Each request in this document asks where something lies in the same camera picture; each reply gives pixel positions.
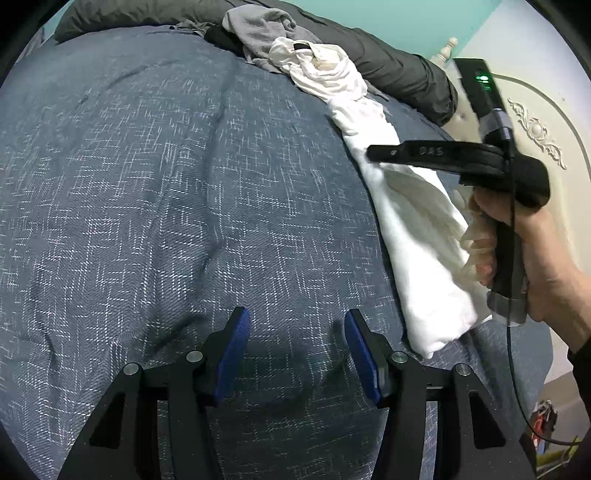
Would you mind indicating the black crumpled garment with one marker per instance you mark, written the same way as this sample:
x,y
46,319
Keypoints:
x,y
224,37

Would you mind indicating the red and blue object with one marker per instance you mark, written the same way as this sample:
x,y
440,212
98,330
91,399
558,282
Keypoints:
x,y
545,422

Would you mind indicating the cream bed post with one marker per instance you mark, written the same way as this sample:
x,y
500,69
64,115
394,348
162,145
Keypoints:
x,y
445,50

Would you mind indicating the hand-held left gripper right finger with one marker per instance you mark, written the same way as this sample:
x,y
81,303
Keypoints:
x,y
362,355

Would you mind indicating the bed with blue patterned sheet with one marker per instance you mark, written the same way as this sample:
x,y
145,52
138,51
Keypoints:
x,y
184,184

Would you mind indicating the white long-sleeve shirt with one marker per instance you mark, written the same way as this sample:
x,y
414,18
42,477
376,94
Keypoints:
x,y
415,277

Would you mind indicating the white crumpled garment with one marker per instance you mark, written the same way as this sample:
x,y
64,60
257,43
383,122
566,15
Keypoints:
x,y
332,78

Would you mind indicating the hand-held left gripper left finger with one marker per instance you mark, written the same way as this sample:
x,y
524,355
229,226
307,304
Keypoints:
x,y
233,355

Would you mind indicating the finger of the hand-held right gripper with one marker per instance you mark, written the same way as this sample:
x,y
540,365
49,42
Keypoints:
x,y
415,156

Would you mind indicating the cream tufted headboard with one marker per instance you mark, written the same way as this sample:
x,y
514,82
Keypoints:
x,y
554,115

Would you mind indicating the grey crumpled garment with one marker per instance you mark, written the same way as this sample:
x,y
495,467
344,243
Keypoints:
x,y
258,32

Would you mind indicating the person's right hand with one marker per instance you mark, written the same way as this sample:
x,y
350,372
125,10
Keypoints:
x,y
554,277

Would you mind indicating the dark grey rolled duvet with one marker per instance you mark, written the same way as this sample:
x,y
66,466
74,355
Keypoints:
x,y
406,78

